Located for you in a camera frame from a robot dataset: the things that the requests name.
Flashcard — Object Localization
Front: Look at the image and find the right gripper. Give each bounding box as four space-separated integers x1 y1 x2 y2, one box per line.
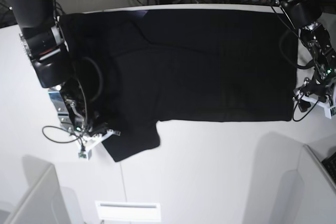
67 116 121 151

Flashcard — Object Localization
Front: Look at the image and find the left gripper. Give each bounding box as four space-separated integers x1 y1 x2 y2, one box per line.
293 77 335 113

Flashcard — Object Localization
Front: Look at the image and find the black T-shirt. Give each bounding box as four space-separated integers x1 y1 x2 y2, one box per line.
59 9 298 162

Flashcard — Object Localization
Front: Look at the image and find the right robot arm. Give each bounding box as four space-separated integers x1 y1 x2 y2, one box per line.
9 0 121 153

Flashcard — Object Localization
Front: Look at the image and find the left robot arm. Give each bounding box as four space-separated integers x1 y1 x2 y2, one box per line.
271 0 335 118

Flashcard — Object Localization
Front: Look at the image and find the black keyboard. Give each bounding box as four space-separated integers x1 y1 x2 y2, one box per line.
322 153 336 182

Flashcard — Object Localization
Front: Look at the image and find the white partition panel left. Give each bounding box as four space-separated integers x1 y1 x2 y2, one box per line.
1 155 85 223

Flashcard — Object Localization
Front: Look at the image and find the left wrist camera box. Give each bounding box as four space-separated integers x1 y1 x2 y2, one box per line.
324 105 336 119

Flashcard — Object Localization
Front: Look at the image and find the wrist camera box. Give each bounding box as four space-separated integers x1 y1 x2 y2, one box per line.
78 150 92 161
324 105 336 119

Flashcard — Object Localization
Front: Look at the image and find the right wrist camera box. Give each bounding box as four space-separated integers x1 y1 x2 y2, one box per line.
78 150 92 161

